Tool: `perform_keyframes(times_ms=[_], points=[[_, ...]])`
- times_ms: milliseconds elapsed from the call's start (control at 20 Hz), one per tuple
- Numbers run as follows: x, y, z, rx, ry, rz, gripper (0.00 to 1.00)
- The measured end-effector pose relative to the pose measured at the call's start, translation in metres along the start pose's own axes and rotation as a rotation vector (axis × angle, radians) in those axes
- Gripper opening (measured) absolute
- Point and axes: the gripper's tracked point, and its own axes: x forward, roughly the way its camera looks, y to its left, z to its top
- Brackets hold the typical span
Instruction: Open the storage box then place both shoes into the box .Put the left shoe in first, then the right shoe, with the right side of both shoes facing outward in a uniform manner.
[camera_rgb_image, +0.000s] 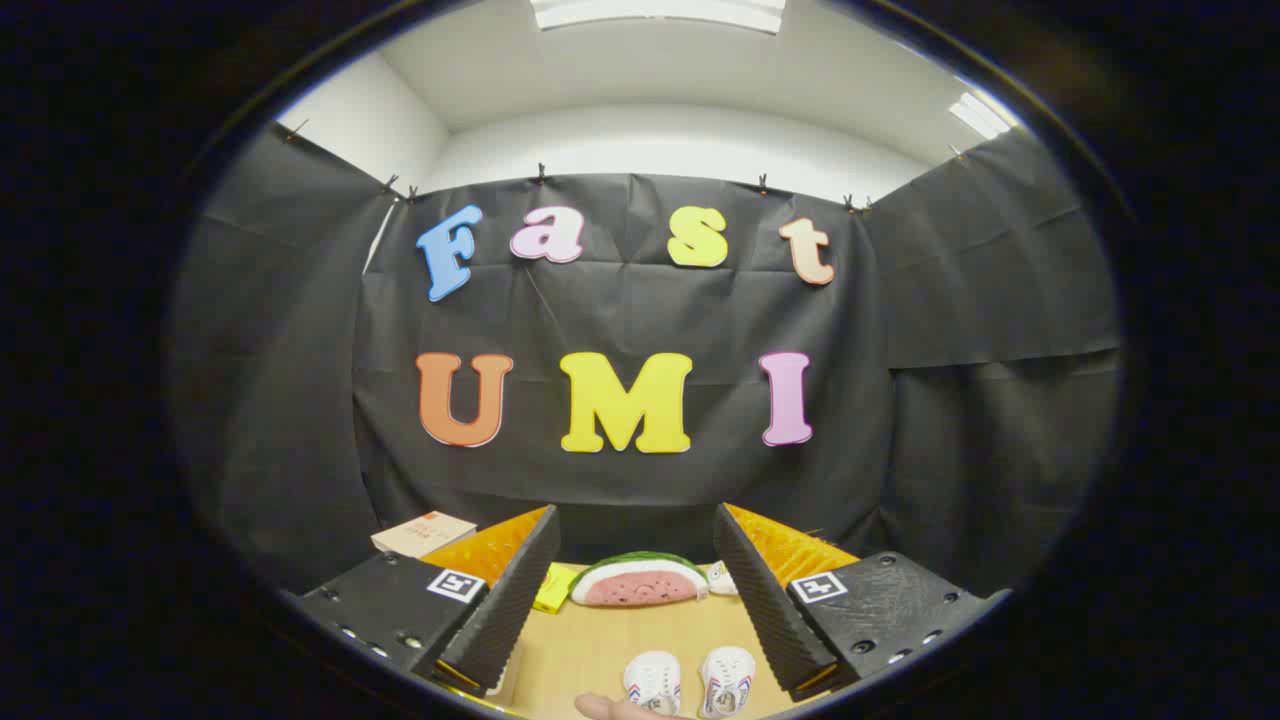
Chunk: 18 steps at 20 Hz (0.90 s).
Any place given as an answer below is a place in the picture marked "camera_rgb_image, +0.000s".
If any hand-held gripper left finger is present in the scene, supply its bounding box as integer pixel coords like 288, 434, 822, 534
296, 505, 563, 699

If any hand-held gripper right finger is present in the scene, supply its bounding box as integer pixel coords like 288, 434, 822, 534
713, 502, 1011, 703

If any white canvas shoe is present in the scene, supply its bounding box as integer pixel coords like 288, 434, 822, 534
623, 651, 683, 716
697, 646, 758, 719

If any yellow book with red circle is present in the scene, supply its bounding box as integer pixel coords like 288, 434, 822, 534
533, 562, 582, 614

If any beige book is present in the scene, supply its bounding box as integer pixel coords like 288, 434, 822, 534
371, 511, 477, 559

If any watermelon slice plush toy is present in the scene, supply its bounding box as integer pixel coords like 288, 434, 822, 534
570, 551, 710, 607

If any ceiling light panel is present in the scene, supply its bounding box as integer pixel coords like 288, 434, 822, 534
530, 0, 787, 35
949, 92, 1014, 140

